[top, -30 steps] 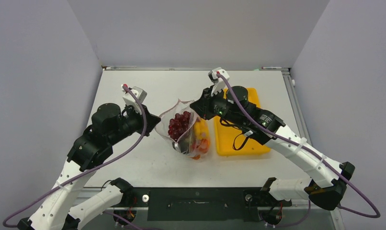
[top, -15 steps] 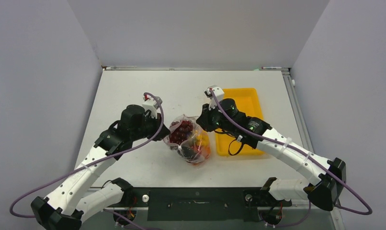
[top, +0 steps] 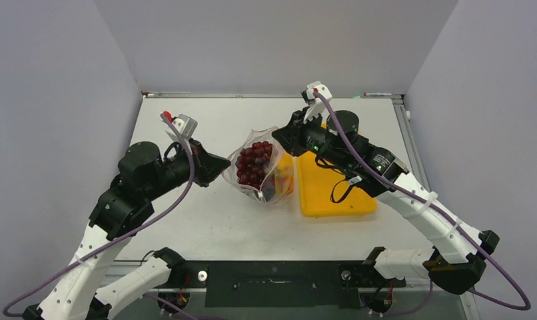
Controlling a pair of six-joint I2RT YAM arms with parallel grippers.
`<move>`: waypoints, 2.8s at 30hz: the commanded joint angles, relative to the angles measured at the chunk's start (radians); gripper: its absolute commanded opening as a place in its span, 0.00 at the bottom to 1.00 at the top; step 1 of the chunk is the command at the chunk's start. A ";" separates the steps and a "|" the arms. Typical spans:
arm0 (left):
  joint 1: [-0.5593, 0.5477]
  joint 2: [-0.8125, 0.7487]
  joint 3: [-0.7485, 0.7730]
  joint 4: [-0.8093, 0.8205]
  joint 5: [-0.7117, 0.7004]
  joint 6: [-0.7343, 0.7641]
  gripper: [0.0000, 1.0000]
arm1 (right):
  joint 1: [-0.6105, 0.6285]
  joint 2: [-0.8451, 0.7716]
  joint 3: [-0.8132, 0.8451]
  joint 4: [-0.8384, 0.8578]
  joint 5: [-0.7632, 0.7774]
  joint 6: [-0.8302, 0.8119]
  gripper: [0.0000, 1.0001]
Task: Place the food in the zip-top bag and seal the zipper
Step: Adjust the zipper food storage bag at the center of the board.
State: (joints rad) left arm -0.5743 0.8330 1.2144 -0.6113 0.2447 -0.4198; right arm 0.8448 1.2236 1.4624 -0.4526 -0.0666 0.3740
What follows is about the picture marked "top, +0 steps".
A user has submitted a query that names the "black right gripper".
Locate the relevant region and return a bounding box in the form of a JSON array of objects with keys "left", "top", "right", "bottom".
[{"left": 272, "top": 106, "right": 350, "bottom": 170}]

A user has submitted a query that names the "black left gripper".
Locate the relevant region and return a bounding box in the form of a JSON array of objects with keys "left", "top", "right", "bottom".
[{"left": 144, "top": 137, "right": 231, "bottom": 200}]

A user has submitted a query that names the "clear zip top bag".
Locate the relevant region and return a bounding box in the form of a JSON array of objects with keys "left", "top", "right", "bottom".
[{"left": 222, "top": 127, "right": 294, "bottom": 205}]

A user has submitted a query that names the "red grape bunch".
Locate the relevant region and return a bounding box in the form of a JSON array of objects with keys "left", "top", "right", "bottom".
[{"left": 235, "top": 141, "right": 273, "bottom": 190}]

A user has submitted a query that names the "yellow plastic tray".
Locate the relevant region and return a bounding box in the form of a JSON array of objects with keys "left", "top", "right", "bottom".
[{"left": 296, "top": 152, "right": 378, "bottom": 218}]

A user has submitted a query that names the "yellow bell pepper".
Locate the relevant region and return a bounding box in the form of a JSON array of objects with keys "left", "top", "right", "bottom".
[{"left": 275, "top": 153, "right": 294, "bottom": 194}]

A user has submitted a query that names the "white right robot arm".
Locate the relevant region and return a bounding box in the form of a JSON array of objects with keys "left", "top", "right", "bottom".
[{"left": 272, "top": 110, "right": 500, "bottom": 295}]

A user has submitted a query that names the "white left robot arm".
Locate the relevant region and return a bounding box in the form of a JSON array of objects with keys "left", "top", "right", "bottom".
[{"left": 21, "top": 139, "right": 231, "bottom": 319}]

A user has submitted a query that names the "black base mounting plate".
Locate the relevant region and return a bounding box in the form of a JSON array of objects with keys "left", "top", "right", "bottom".
[{"left": 162, "top": 261, "right": 406, "bottom": 309}]

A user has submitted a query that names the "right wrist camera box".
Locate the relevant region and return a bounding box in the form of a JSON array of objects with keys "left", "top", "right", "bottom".
[{"left": 301, "top": 81, "right": 333, "bottom": 123}]

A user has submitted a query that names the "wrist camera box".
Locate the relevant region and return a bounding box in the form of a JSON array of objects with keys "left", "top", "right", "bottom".
[
  {"left": 160, "top": 111, "right": 198, "bottom": 157},
  {"left": 301, "top": 81, "right": 333, "bottom": 123}
]

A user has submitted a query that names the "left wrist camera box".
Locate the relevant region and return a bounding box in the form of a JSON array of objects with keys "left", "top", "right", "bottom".
[{"left": 160, "top": 111, "right": 198, "bottom": 157}]

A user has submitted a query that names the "aluminium frame rail back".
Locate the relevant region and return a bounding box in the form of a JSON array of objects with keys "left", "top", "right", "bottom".
[{"left": 142, "top": 91, "right": 404, "bottom": 100}]

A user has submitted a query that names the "aluminium frame rail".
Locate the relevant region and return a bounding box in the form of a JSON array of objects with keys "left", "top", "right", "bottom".
[
  {"left": 142, "top": 91, "right": 404, "bottom": 100},
  {"left": 391, "top": 94, "right": 476, "bottom": 293}
]

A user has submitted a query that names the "aluminium frame rail right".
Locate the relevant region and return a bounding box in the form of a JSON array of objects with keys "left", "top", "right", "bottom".
[{"left": 391, "top": 94, "right": 476, "bottom": 293}]

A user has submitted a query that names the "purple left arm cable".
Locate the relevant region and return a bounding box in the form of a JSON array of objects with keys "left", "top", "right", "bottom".
[{"left": 3, "top": 113, "right": 196, "bottom": 320}]

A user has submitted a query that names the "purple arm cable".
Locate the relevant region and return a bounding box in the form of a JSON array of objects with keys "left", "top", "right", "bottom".
[
  {"left": 3, "top": 113, "right": 196, "bottom": 320},
  {"left": 312, "top": 90, "right": 532, "bottom": 317}
]

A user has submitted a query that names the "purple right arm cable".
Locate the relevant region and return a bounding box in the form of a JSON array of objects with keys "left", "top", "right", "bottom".
[{"left": 312, "top": 90, "right": 532, "bottom": 317}]

